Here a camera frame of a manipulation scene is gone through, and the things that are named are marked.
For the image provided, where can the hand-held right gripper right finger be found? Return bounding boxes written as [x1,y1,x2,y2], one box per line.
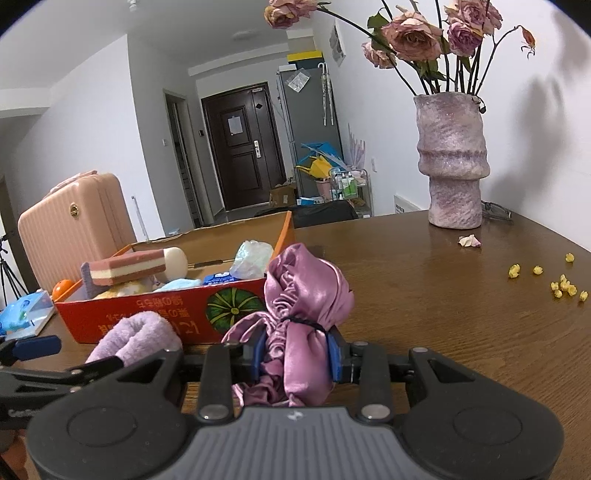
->
[325,335,476,423]

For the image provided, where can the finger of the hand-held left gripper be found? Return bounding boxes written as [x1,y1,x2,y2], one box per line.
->
[0,355,125,387]
[0,335,62,366]

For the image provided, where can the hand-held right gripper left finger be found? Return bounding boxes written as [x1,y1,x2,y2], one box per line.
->
[117,330,269,423]

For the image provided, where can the lilac fluffy plush toy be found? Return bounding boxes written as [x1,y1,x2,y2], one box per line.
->
[85,311,183,365]

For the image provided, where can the pink satin scrunchie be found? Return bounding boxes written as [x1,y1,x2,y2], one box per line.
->
[222,244,355,408]

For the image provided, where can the red cardboard box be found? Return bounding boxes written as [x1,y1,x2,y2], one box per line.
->
[54,211,295,345]

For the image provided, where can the yellow plush toy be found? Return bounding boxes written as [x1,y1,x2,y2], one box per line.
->
[92,277,153,298]

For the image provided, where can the blue pocket tissue pack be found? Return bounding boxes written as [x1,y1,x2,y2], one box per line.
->
[202,271,241,286]

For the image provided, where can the clear plastic bag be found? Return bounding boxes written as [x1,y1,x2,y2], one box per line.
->
[284,69,310,92]
[229,240,274,281]

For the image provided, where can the blue plush star toy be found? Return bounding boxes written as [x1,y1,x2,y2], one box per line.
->
[154,277,204,291]

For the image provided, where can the pink layered sponge block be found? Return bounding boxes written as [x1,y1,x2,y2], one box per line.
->
[89,249,168,284]

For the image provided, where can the white round soft toy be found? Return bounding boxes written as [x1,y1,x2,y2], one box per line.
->
[164,247,188,280]

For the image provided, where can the blue wet wipes pack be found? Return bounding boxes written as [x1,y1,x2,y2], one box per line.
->
[0,291,55,335]

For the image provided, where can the black tripod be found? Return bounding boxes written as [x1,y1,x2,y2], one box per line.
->
[0,233,28,305]

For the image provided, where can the pink ribbed suitcase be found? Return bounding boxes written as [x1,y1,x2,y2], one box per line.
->
[17,172,137,291]

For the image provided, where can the black chair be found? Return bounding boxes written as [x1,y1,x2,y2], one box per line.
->
[254,200,358,229]

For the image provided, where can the brown cardboard box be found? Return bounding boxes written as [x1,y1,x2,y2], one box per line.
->
[269,183,297,207]

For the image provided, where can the blue and yellow bags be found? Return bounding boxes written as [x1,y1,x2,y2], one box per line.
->
[295,141,345,178]

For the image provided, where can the dark brown entrance door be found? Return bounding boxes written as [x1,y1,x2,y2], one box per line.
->
[201,82,288,212]

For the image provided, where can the grey side door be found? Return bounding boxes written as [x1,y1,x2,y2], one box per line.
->
[165,91,204,227]

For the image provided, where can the purple dried lavender bunch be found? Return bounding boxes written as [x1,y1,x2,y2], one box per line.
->
[347,122,368,171]

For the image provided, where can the black eyeglasses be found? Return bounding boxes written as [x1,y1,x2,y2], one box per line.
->
[480,200,513,221]

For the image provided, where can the pink textured vase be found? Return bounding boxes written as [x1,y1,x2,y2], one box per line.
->
[413,92,491,229]

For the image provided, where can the scattered yellow crumbs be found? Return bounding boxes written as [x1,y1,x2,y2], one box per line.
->
[507,251,589,302]

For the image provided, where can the grey refrigerator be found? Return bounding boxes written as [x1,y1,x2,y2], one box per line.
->
[277,65,345,199]

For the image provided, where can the hanging folded umbrella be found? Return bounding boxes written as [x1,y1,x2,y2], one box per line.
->
[320,62,335,127]

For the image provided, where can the yellow box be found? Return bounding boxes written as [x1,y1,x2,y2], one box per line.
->
[286,48,322,65]

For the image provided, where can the bunch of dried pink roses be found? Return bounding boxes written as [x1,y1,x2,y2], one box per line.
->
[264,0,537,97]

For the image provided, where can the wire cart with bottles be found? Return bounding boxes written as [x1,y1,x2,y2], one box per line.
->
[330,168,374,217]

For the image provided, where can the framed wall picture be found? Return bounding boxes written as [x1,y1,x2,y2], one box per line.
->
[330,21,346,63]

